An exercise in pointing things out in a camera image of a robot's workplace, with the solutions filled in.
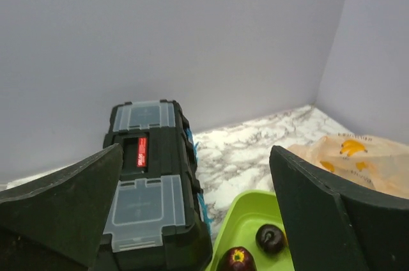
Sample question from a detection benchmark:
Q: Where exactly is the translucent orange plastic bag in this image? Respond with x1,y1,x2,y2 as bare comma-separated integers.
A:
288,134,408,199

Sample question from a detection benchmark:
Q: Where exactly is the black plastic toolbox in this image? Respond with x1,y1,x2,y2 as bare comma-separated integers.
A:
94,100,213,270

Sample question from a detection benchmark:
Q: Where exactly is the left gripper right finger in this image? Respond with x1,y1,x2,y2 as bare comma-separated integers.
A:
269,146,408,271

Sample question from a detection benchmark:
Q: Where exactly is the green plastic tray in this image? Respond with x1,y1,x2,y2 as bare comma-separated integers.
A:
206,190,294,271

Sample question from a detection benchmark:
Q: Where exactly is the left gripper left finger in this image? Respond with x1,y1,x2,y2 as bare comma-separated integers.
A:
1,144,123,270

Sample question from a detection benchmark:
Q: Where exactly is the dark red fake apple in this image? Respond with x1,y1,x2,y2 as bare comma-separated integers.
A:
217,247,257,271

